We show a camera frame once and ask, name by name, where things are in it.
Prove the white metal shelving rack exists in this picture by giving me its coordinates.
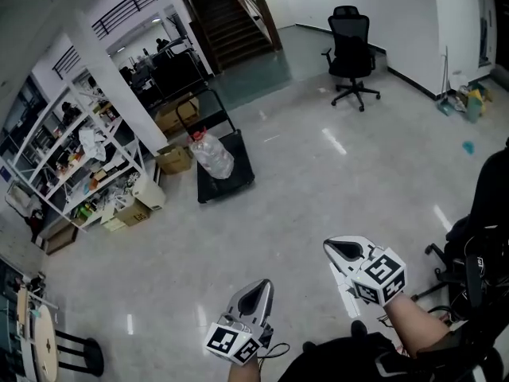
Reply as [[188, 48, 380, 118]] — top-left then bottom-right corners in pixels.
[[0, 69, 150, 234]]

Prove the green waste bin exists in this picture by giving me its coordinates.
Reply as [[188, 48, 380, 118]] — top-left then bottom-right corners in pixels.
[[464, 88, 494, 123]]

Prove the dark wooden staircase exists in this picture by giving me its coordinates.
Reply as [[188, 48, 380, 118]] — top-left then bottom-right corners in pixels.
[[174, 0, 283, 75]]

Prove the printed cardboard box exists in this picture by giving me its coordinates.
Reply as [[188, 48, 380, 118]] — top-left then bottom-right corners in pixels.
[[115, 201, 152, 228]]

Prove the crumpled white cloth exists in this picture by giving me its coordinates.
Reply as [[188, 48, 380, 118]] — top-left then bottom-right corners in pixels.
[[78, 127, 107, 161]]

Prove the teal dustpan with handle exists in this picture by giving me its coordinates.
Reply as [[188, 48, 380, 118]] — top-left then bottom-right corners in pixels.
[[437, 45, 457, 117]]

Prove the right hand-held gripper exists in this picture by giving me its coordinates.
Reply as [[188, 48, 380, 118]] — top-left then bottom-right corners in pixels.
[[322, 236, 407, 306]]

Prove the round wooden table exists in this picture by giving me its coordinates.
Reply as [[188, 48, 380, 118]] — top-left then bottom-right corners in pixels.
[[29, 304, 105, 382]]

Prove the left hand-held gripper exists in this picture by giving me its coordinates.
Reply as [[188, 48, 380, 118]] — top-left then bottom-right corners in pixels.
[[204, 279, 274, 368]]

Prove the black platform trolley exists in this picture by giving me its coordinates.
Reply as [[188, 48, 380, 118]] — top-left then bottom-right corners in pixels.
[[175, 88, 255, 205]]

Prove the large open cardboard box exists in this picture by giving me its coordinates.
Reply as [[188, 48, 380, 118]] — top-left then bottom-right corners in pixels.
[[153, 95, 200, 134]]

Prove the black rolling cage trolley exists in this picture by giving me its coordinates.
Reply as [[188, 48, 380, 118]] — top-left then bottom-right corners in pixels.
[[150, 40, 208, 103]]

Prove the cluttered workbench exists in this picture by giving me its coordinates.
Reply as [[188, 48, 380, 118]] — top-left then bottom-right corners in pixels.
[[0, 252, 59, 382]]

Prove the person's black clothing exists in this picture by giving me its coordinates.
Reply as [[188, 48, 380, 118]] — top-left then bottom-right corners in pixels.
[[278, 324, 506, 382]]

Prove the black balcony railing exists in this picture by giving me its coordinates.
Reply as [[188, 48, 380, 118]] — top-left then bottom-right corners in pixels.
[[52, 0, 168, 80]]

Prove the clear water jug red cap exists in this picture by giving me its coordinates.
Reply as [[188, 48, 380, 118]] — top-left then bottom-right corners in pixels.
[[187, 126, 235, 181]]

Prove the flat brown cardboard box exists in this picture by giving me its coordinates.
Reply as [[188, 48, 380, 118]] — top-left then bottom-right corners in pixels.
[[44, 220, 79, 256]]

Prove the black mesh office chair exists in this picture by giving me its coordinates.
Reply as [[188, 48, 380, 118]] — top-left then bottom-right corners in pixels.
[[321, 5, 382, 113]]

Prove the person's left forearm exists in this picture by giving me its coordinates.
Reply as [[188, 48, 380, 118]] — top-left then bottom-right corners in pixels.
[[227, 358, 259, 382]]

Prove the small open cardboard box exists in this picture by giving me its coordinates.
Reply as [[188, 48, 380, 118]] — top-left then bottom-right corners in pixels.
[[155, 144, 194, 175]]

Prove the black office chair with cables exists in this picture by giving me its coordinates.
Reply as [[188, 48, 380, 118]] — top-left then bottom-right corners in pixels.
[[411, 135, 509, 325]]

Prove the cream plastic bin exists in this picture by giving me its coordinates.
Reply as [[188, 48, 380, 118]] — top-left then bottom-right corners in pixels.
[[132, 176, 167, 211]]

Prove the person's right forearm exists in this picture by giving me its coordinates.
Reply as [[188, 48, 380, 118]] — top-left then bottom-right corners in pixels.
[[383, 292, 453, 357]]

